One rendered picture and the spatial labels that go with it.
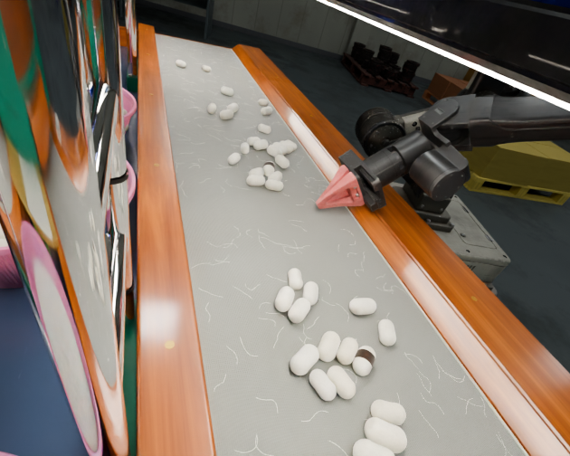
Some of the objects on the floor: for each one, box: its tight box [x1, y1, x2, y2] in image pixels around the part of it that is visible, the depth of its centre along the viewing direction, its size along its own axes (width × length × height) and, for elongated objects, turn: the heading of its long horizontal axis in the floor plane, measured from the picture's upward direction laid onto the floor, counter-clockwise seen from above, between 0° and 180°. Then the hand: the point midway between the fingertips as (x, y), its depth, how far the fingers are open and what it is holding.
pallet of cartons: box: [459, 141, 570, 205], centre depth 307 cm, size 116×83×40 cm
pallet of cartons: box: [423, 72, 469, 105], centre depth 492 cm, size 114×83×40 cm
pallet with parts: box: [341, 42, 421, 99], centre depth 540 cm, size 96×144×50 cm, turn 166°
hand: (321, 203), depth 56 cm, fingers closed
